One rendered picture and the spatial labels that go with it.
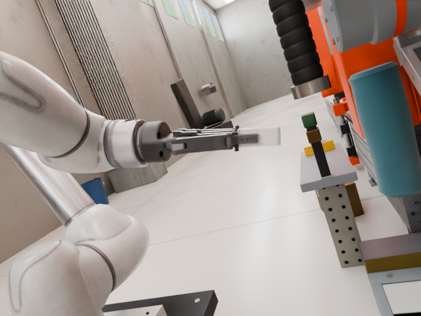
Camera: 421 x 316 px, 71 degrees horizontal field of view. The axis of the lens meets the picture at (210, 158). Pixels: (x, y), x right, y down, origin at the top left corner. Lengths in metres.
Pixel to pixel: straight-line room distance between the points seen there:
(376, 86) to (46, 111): 0.55
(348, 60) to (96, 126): 0.75
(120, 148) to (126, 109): 5.02
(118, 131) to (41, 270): 0.34
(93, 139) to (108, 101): 5.20
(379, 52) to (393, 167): 0.44
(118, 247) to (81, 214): 0.14
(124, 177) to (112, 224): 4.23
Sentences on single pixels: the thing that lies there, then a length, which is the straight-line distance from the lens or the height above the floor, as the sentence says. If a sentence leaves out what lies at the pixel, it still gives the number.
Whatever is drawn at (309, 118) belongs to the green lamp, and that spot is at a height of 0.65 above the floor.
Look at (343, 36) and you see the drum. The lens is 0.51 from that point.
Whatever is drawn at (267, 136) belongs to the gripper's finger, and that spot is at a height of 0.70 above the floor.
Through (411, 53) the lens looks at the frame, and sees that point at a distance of 0.79.
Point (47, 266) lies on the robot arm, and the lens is 0.72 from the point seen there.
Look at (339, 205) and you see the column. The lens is 1.24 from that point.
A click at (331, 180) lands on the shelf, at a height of 0.44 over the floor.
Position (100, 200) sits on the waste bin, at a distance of 4.54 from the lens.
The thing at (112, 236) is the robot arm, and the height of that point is 0.55.
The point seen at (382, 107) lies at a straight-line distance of 0.64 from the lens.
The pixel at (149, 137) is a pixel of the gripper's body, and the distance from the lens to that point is 0.51.
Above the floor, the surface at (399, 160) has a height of 0.56.
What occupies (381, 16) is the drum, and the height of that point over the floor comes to 0.81.
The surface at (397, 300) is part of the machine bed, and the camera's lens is 1.09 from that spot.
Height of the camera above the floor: 0.77
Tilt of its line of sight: 9 degrees down
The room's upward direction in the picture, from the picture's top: 20 degrees counter-clockwise
